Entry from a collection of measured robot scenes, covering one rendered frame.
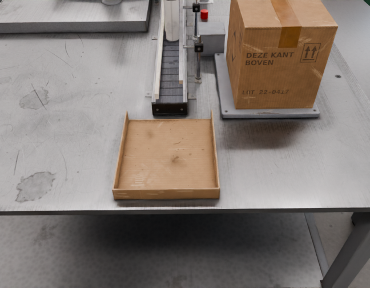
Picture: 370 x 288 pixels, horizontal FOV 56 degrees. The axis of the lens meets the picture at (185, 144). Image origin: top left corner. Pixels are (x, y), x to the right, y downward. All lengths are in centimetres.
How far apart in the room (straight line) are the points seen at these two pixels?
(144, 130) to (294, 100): 46
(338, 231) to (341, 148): 92
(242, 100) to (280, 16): 25
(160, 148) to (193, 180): 15
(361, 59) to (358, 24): 29
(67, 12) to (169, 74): 66
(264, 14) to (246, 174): 43
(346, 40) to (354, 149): 64
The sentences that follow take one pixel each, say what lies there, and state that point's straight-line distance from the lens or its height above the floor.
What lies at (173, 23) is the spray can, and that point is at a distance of 134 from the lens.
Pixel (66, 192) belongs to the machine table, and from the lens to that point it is 95.
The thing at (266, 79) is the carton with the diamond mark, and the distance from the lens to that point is 105.
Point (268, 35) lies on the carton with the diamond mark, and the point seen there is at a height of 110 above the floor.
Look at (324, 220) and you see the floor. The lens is 196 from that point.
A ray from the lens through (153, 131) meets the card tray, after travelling 105.
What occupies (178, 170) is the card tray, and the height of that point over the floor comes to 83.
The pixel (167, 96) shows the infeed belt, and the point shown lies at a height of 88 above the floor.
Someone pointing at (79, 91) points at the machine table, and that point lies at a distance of 126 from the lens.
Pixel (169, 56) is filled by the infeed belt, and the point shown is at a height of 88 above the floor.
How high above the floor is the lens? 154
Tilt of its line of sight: 45 degrees down
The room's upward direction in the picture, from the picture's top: 1 degrees counter-clockwise
